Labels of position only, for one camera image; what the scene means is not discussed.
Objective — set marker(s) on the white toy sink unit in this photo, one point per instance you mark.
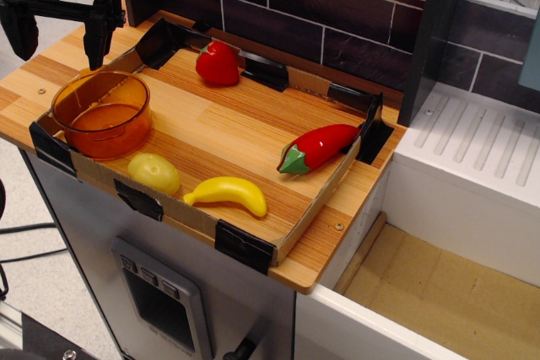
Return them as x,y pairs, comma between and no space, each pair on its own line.
443,261

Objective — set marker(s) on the red plastic toy strawberry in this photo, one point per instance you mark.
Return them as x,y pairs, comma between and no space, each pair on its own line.
216,63

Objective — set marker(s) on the dark grey vertical post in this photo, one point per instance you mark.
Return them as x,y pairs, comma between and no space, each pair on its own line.
429,50

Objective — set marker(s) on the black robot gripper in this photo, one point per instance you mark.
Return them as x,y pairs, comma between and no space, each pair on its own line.
100,18

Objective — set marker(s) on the orange transparent plastic pot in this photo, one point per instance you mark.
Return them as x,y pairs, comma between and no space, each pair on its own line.
104,115

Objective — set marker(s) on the cardboard fence with black tape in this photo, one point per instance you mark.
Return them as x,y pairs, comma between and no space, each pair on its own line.
207,132

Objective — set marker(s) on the yellow plastic toy banana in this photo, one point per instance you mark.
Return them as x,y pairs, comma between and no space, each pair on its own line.
229,189

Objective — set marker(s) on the yellow plastic toy potato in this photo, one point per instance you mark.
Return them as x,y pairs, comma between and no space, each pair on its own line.
155,171

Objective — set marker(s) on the grey toy dishwasher cabinet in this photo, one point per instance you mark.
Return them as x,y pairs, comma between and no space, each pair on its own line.
162,293

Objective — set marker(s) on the red plastic toy chili pepper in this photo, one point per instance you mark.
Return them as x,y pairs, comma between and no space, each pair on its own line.
314,148

